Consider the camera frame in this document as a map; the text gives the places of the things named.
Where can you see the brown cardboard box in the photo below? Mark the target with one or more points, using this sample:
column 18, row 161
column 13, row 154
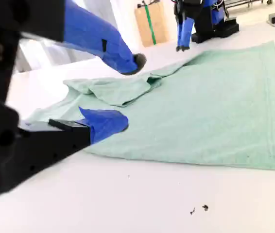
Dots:
column 163, row 24

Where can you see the green t-shirt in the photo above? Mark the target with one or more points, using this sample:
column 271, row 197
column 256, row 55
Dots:
column 200, row 109

